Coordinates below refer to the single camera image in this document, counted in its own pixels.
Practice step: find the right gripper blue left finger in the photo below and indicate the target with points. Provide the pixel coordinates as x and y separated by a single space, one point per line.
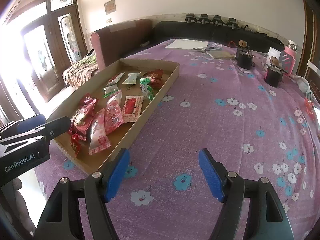
61 216

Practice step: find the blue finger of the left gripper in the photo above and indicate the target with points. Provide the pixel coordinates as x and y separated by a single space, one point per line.
21 126

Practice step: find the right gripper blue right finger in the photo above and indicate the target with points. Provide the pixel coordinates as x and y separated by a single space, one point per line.
266 216

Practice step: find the large dark red snack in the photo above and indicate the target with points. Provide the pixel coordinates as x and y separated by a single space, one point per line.
82 119

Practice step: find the red bar snack packet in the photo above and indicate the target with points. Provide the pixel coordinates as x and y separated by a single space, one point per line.
75 144

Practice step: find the pink cartoon candy packet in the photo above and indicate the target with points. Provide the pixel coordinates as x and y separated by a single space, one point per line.
98 137

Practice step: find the green clear candy packet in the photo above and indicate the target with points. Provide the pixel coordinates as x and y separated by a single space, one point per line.
108 90

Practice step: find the white red snack packet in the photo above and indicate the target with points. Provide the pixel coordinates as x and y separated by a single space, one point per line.
132 108

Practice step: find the pale green snack packet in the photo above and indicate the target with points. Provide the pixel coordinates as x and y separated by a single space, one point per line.
131 79

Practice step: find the dark red gold snack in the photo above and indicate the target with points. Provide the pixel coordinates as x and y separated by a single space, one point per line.
155 77

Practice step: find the long red snack packet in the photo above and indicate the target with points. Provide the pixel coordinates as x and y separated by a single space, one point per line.
85 100

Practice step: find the gloved left hand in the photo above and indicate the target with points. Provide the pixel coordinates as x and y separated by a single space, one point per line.
18 205

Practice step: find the purple floral tablecloth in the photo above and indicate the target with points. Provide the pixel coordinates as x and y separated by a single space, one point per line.
252 128

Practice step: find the patterned blanket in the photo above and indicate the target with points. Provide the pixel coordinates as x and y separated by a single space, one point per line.
80 72

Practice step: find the cardboard tray box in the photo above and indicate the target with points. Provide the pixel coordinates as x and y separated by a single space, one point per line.
125 134

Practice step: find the red foil bag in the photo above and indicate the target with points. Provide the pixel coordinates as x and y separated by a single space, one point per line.
309 108

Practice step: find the black jar with cork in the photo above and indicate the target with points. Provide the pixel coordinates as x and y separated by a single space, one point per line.
274 73

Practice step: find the maroon armchair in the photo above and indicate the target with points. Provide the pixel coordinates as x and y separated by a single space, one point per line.
112 42

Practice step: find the pink water bottle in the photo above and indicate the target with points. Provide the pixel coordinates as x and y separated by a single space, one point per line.
288 57

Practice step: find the white cup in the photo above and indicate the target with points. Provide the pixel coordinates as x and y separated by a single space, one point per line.
272 53

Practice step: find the white paper sheet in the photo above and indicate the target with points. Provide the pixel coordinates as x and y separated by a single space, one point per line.
187 44

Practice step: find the black sofa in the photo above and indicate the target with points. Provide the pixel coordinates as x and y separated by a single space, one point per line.
167 30

